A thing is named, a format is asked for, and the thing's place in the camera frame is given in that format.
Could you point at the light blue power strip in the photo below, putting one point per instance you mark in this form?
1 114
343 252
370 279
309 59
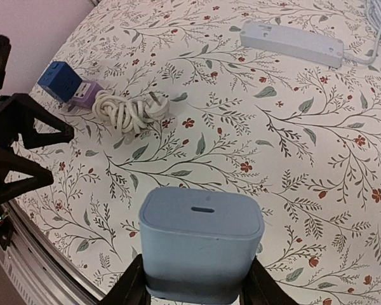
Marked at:
293 42

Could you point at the purple power strip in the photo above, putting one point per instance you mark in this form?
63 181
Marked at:
85 95

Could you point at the aluminium front rail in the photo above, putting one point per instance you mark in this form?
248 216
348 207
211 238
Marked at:
39 272

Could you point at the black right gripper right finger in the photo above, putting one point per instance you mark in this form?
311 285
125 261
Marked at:
259 288

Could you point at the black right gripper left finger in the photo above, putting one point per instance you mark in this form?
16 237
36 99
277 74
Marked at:
130 289

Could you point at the dark blue cube socket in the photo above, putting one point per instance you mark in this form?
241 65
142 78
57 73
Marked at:
60 81

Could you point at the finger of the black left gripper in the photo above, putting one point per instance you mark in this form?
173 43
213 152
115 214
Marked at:
37 176

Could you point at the light blue charger plug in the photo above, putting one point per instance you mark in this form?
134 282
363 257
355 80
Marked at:
198 245

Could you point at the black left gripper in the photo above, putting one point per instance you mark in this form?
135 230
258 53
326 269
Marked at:
19 112

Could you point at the floral patterned table mat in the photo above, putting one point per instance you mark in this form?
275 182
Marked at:
302 139

